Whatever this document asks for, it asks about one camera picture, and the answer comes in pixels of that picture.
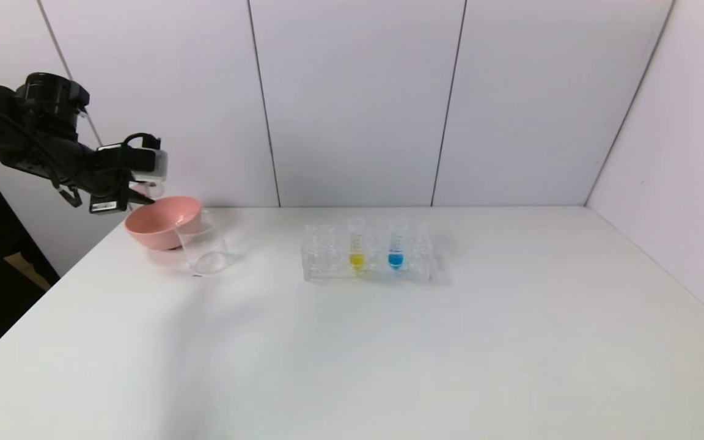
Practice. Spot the dark background furniture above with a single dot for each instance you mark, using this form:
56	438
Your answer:
3	299

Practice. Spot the pink bowl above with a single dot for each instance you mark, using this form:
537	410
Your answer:
156	229

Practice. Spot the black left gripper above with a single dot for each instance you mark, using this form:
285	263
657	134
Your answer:
108	204

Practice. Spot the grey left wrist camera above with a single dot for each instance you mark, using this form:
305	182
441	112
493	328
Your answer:
150	165

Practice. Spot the clear acrylic test tube rack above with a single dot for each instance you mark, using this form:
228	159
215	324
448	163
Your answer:
327	269

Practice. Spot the blue pigment test tube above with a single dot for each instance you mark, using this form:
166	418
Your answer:
395	259

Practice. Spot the yellow pigment test tube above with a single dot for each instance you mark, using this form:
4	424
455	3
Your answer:
356	260

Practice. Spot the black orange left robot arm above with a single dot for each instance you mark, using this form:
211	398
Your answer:
34	140

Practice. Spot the clear glass beaker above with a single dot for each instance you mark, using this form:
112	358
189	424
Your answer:
205	256

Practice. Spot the red pigment test tube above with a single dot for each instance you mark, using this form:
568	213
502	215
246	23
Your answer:
151	189

